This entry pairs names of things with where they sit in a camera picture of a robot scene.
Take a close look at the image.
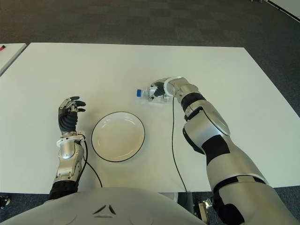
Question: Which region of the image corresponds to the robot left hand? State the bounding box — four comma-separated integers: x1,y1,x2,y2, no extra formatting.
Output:
58,96,87,135

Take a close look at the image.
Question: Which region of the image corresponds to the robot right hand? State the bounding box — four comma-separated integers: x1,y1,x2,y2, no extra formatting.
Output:
150,78,173,103

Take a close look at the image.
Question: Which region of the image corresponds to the clear water bottle blue cap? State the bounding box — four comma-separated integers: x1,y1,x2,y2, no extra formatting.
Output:
135,85,172,103

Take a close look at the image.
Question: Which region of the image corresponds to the white plate black rim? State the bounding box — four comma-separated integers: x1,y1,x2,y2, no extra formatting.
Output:
91,112,146,163

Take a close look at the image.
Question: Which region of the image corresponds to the white side table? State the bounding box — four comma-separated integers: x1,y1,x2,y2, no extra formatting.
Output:
0,43,27,77

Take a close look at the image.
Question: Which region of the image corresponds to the grey robot torso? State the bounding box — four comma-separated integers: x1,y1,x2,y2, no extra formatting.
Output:
0,187,216,225

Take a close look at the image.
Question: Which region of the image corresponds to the black metal stand foot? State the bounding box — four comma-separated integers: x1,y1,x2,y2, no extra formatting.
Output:
0,195,11,208

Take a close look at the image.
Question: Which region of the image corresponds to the dark table leg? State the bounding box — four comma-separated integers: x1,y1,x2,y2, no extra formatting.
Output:
186,192,195,213

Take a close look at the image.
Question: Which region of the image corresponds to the white panel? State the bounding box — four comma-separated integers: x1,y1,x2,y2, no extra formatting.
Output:
267,0,300,23

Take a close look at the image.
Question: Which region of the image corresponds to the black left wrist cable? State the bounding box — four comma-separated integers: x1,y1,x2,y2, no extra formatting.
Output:
78,135,104,188

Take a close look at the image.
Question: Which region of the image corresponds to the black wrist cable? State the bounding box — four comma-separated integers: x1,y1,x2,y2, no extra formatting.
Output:
171,97,189,193
78,135,104,188

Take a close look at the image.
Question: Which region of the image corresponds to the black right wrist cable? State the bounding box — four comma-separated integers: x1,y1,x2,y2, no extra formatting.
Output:
171,97,189,193

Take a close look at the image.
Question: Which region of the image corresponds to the shiny metal bracket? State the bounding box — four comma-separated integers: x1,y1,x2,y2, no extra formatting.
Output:
197,198,213,222

